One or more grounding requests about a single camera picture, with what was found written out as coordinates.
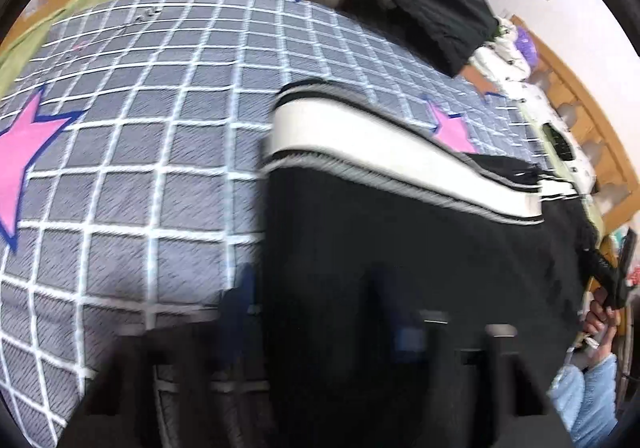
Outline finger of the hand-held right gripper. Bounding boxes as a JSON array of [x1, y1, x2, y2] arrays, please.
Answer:
[[579, 245, 610, 285]]

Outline wooden bed frame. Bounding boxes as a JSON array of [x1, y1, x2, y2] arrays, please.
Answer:
[[30, 0, 640, 249]]

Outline person's right hand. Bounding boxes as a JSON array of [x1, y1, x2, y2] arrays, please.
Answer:
[[582, 297, 620, 338]]

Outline white floral pillow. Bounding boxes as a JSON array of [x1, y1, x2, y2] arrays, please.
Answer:
[[517, 81, 599, 195]]

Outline grey checked star blanket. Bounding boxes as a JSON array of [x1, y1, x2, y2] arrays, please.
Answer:
[[0, 0, 548, 448]]

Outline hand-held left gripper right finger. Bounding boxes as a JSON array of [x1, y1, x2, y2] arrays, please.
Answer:
[[369, 278, 572, 448]]

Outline black pants with white waistband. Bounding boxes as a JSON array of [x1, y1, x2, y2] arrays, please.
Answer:
[[260, 78, 602, 448]]

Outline green bed sheet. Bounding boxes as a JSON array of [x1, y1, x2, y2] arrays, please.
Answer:
[[0, 0, 137, 95]]

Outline purple plush toy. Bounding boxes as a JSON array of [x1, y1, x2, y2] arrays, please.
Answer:
[[515, 26, 539, 68]]

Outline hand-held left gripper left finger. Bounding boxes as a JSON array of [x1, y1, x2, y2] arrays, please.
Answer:
[[60, 265, 273, 448]]

